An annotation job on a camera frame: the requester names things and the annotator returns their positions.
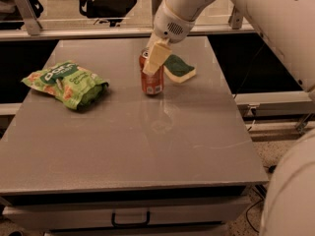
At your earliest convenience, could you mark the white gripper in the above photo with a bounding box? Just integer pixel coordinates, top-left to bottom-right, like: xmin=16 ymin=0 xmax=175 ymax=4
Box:
xmin=143 ymin=2 xmax=195 ymax=75

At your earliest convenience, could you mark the red coke can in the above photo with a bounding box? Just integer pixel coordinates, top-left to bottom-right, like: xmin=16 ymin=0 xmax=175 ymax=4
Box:
xmin=139 ymin=47 xmax=164 ymax=95

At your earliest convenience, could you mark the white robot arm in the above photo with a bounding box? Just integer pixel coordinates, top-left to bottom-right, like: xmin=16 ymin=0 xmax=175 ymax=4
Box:
xmin=144 ymin=0 xmax=315 ymax=236

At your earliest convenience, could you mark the green and yellow sponge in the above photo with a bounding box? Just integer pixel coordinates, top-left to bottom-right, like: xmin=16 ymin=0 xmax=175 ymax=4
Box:
xmin=163 ymin=54 xmax=196 ymax=84

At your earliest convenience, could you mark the black office chair centre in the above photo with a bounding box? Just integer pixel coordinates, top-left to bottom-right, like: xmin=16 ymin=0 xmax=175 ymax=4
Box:
xmin=79 ymin=0 xmax=137 ymax=27

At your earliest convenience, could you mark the green chip bag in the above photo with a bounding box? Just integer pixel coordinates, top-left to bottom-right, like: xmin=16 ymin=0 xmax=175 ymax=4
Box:
xmin=22 ymin=61 xmax=109 ymax=110

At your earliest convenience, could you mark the grey cabinet drawer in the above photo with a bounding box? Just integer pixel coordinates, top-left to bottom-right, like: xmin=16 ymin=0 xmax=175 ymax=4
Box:
xmin=4 ymin=196 xmax=250 ymax=231

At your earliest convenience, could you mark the grey metal bracket right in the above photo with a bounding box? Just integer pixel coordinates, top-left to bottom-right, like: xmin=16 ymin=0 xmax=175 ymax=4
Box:
xmin=228 ymin=7 xmax=243 ymax=30

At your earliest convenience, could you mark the grey metal bracket left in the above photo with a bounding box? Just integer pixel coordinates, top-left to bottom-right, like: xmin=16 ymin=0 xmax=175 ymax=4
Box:
xmin=14 ymin=0 xmax=41 ymax=36

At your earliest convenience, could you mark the black drawer handle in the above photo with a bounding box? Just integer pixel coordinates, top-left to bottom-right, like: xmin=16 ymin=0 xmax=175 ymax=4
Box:
xmin=111 ymin=211 xmax=151 ymax=228

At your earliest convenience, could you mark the black floor cable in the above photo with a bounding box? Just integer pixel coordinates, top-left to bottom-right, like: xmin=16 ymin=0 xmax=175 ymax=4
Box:
xmin=245 ymin=199 xmax=265 ymax=234

